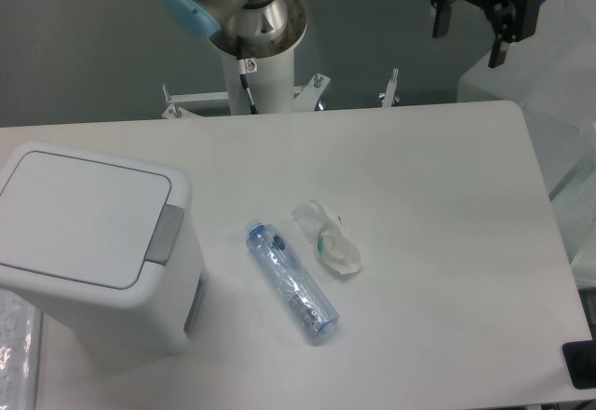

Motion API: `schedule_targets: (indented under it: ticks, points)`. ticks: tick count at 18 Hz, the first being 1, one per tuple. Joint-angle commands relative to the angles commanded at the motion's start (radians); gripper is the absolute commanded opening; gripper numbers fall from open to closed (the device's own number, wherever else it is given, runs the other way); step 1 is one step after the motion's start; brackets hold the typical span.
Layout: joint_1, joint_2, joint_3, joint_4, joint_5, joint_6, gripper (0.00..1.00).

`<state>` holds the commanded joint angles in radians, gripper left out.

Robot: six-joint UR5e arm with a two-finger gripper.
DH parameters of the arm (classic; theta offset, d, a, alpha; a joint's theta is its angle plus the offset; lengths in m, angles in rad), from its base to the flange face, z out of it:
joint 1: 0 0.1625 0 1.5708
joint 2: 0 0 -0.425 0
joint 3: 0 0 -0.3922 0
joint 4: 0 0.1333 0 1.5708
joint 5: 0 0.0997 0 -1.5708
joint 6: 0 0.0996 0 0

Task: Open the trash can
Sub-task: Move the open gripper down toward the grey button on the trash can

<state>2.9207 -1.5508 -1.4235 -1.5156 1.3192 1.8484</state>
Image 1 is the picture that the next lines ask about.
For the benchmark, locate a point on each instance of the silver robot arm blue cap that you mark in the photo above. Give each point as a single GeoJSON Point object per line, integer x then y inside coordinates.
{"type": "Point", "coordinates": [260, 29]}

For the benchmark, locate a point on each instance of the white push-lid trash can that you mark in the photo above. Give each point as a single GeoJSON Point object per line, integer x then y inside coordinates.
{"type": "Point", "coordinates": [102, 243]}

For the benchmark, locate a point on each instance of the crumpled white plastic wrapper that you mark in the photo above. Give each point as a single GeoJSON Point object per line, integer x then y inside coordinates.
{"type": "Point", "coordinates": [332, 247]}

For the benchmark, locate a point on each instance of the clear blue plastic bottle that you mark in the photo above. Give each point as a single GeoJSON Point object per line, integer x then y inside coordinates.
{"type": "Point", "coordinates": [311, 308]}

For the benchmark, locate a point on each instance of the black device table corner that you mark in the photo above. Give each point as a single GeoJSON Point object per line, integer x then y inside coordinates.
{"type": "Point", "coordinates": [579, 357]}

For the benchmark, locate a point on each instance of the clear plastic bag left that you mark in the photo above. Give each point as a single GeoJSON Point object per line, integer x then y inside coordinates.
{"type": "Point", "coordinates": [21, 335]}

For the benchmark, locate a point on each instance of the white pedestal base frame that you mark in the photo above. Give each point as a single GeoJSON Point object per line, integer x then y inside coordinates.
{"type": "Point", "coordinates": [250, 93]}

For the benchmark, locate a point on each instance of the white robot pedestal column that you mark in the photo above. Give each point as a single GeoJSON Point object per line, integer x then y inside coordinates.
{"type": "Point", "coordinates": [271, 85]}

